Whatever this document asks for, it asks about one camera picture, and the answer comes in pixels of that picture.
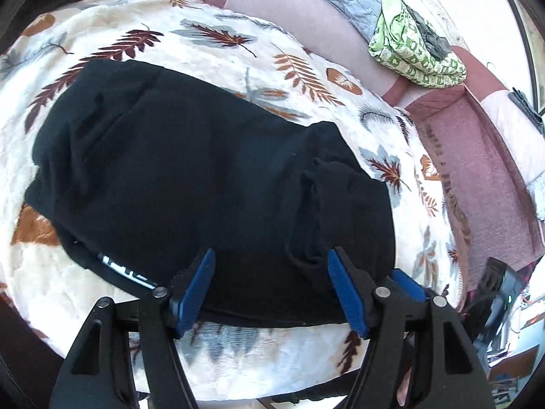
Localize dark grey cloth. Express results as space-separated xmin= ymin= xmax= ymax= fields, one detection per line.
xmin=401 ymin=0 xmax=452 ymax=61

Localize black pants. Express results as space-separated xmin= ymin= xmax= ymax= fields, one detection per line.
xmin=25 ymin=59 xmax=395 ymax=328

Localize leaf pattern fleece blanket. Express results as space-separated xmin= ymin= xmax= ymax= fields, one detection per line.
xmin=0 ymin=0 xmax=474 ymax=402

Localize green patterned folded blanket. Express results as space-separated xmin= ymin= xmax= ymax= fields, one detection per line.
xmin=369 ymin=0 xmax=467 ymax=89

